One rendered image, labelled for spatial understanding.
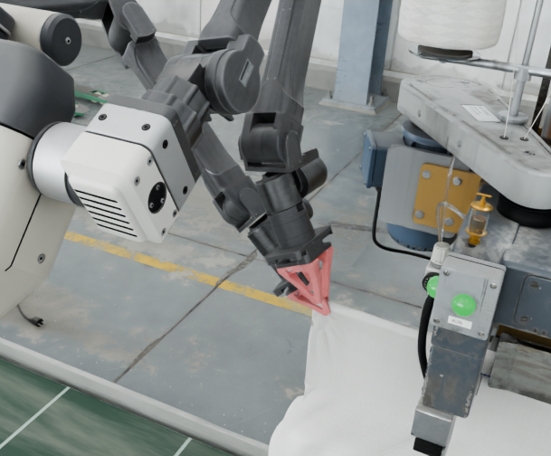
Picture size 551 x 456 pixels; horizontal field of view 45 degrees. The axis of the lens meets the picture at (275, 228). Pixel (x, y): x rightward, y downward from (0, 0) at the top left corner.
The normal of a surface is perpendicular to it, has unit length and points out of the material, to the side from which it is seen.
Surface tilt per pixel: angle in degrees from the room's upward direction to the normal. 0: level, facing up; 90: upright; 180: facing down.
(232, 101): 76
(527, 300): 90
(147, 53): 56
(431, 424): 90
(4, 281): 115
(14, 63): 50
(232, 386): 0
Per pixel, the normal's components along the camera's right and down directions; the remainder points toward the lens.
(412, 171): -0.43, 0.40
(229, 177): 0.37, -0.29
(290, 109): 0.79, 0.07
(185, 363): 0.06, -0.89
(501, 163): -0.97, 0.05
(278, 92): -0.54, -0.24
